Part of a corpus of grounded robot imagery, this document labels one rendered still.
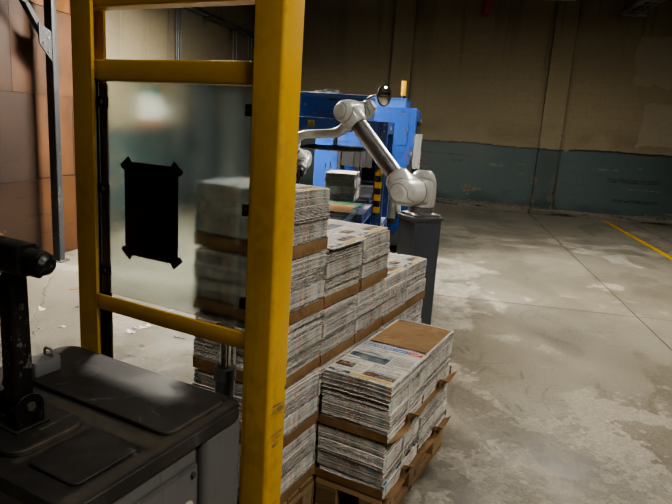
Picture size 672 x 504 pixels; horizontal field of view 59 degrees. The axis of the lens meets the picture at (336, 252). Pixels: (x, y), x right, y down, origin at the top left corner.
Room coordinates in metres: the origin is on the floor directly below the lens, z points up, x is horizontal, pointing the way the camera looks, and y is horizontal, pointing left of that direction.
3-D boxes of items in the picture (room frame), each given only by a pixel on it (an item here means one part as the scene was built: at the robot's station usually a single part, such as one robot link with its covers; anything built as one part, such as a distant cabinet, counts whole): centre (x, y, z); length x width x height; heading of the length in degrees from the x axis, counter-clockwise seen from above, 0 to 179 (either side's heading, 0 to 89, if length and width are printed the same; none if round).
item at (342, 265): (2.32, 0.13, 0.95); 0.38 x 0.29 x 0.23; 61
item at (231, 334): (1.63, 0.48, 0.92); 0.57 x 0.01 x 0.05; 63
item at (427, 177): (3.54, -0.49, 1.17); 0.18 x 0.16 x 0.22; 146
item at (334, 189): (5.74, -0.02, 0.93); 0.38 x 0.30 x 0.26; 171
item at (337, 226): (2.58, 0.00, 1.06); 0.37 x 0.29 x 0.01; 64
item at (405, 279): (2.70, -0.07, 0.42); 1.17 x 0.39 x 0.83; 153
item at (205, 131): (1.65, 0.47, 1.27); 0.57 x 0.01 x 0.65; 63
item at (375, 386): (2.36, -0.28, 0.30); 0.76 x 0.30 x 0.60; 153
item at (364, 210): (5.18, 0.07, 0.75); 0.70 x 0.65 x 0.10; 171
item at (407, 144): (7.85, -0.42, 1.04); 1.51 x 1.30 x 2.07; 171
